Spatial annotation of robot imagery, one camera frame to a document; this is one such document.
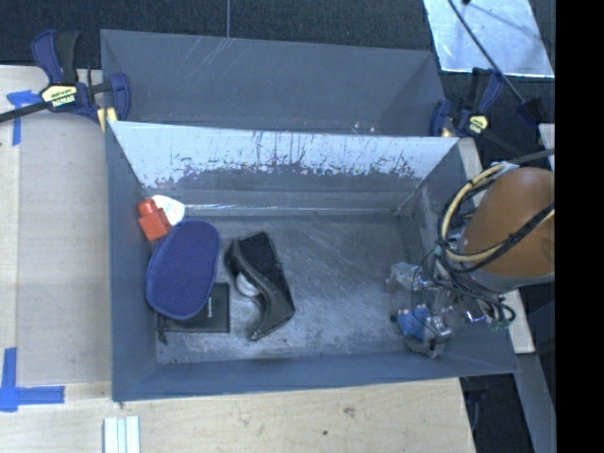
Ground grey metal bin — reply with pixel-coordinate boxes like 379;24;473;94
99;28;521;403

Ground small blue toy animal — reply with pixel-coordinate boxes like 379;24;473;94
389;303;433;343

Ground white spray bottle red cap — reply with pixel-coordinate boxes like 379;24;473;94
137;194;186;243

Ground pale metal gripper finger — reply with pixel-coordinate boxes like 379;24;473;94
404;315;455;360
385;261;422;296

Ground black flat square packet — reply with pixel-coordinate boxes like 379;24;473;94
156;281;232;334

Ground blue oval cloth pad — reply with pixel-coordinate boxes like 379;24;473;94
144;218;222;322

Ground black curved shoe-like thing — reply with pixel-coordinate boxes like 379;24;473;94
223;231;297;343

